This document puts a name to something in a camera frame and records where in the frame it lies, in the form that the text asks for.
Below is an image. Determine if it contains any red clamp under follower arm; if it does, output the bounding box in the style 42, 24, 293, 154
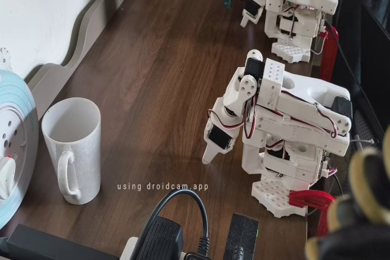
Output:
288, 189, 336, 238

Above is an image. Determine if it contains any red clamp under leader arm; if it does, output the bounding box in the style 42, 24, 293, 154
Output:
318, 25, 340, 83

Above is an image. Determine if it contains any black box with green LED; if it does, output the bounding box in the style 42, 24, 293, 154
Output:
224, 213, 260, 260

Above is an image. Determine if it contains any black power adapter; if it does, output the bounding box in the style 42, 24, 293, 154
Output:
132, 216, 185, 260

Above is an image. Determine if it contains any white power strip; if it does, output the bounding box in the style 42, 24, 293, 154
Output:
120, 236, 141, 260

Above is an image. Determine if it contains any tall white ceramic mug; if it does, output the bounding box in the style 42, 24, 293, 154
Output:
41, 97, 102, 205

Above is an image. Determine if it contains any grey wavy wooden board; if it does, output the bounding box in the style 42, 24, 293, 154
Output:
24, 0, 143, 111

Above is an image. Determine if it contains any blurred yellow black object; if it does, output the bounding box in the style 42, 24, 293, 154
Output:
304, 125, 390, 260

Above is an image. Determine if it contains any long black bar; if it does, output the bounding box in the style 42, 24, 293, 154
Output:
5, 223, 120, 260

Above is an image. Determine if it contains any thick black power cable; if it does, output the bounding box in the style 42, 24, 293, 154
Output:
146, 189, 211, 260

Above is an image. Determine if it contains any thin black cable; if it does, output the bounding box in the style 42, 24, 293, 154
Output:
323, 19, 380, 145

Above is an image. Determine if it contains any light blue cable reel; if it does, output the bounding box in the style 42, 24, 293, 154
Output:
0, 69, 40, 227

